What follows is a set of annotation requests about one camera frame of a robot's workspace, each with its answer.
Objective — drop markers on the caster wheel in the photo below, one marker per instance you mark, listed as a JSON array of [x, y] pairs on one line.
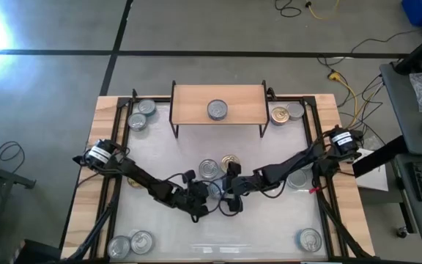
[[402, 232]]

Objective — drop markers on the white glossy table sheet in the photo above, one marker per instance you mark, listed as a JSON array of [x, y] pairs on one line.
[[181, 154]]

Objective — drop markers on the black metal table frame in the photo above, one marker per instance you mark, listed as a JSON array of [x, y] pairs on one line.
[[309, 100]]

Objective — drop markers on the blue bin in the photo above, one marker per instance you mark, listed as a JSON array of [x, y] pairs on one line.
[[416, 11]]

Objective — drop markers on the grey keyboard desk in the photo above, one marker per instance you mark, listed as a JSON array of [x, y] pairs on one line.
[[405, 205]]

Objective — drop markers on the green and white labelled can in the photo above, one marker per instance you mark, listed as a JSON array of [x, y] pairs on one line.
[[297, 180]]

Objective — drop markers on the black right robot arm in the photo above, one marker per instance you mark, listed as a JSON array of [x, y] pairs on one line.
[[291, 165]]

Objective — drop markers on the red labelled can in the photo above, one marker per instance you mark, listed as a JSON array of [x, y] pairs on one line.
[[209, 169]]

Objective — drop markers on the black floor tape stripe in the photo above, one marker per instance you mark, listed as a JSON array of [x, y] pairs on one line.
[[233, 54], [119, 36]]

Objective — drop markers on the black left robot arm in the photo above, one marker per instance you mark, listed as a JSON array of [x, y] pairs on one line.
[[141, 177]]

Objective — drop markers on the grey metal stand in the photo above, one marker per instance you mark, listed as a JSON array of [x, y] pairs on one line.
[[13, 179]]

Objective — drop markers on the black flat bar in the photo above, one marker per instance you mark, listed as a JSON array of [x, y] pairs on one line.
[[379, 157]]

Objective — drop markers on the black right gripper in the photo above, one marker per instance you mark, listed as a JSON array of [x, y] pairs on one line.
[[242, 186]]

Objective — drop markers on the pink and blue labelled can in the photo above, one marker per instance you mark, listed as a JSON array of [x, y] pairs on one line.
[[280, 115], [227, 160]]

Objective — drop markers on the wooden shelf with black frame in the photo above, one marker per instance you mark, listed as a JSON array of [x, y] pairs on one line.
[[192, 106]]

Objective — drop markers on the black box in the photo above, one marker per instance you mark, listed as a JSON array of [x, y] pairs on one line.
[[37, 253]]

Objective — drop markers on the white paper sheet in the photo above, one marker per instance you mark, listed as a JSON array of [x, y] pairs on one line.
[[374, 179]]

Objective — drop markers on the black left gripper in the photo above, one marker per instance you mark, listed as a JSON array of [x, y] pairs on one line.
[[190, 199]]

